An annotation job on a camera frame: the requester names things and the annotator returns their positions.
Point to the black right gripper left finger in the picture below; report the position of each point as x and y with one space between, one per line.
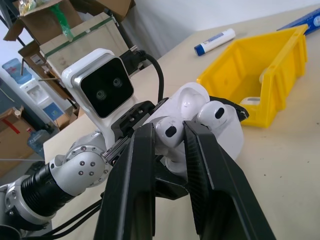
125 190

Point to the white water dispenser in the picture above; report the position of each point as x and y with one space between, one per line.
37 95

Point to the blue water jug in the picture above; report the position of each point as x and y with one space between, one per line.
38 142

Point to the green plastic bag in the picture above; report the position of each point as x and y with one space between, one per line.
62 22

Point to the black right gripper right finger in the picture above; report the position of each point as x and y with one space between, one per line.
220 190

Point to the white blue toothpaste tube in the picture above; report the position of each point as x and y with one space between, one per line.
215 41

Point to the open brown cardboard box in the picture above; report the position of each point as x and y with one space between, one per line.
107 6
35 17

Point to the cardboard box with red tape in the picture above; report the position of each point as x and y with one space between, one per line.
12 140

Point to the blue water dispenser bottle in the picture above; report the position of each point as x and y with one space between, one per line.
16 71

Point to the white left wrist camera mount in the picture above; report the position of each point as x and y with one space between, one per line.
107 95

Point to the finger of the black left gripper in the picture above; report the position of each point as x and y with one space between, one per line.
237 111

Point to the yellow plastic bin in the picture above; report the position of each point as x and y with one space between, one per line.
282 82

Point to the blue printed carton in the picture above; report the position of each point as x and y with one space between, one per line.
313 21

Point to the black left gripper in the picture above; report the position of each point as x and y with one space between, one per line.
132 117

